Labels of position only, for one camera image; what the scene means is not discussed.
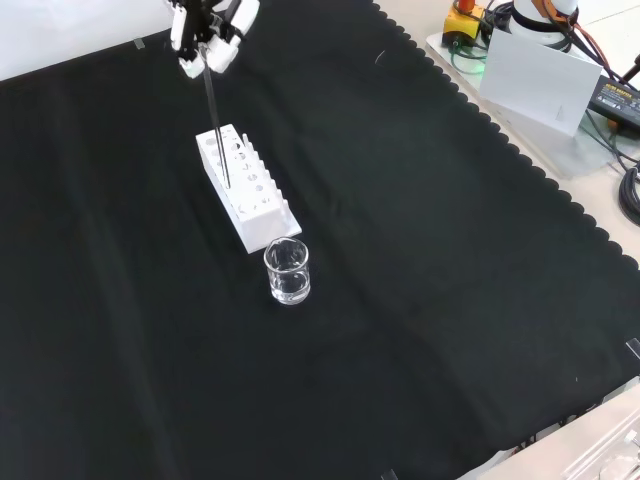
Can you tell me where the black power adapter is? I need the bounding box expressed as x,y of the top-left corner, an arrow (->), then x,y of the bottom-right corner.
586,74 -> 640,129

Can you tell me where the clear plastic case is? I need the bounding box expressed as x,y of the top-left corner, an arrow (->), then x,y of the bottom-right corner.
563,413 -> 640,480

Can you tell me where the black cable bundle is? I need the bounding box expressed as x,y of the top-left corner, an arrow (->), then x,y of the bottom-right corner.
618,163 -> 640,227

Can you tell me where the yellow stop button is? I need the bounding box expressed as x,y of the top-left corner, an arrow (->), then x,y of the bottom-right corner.
443,0 -> 486,42

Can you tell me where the black bench cloth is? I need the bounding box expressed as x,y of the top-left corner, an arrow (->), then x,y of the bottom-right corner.
0,0 -> 640,480

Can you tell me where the small clear glass beaker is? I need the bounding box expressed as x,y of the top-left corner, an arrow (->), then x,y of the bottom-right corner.
262,236 -> 313,308

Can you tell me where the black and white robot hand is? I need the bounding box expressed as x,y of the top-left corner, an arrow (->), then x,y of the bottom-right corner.
169,0 -> 261,79

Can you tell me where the white test tube rack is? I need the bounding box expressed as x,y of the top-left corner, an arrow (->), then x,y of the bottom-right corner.
195,123 -> 304,253

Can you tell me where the grey base plate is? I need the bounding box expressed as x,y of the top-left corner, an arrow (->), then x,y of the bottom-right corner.
424,29 -> 627,180

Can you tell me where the orange cable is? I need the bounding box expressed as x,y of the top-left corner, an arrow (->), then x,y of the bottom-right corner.
528,0 -> 610,69

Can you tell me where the pale board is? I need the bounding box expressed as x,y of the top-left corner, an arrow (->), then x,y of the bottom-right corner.
478,28 -> 604,138

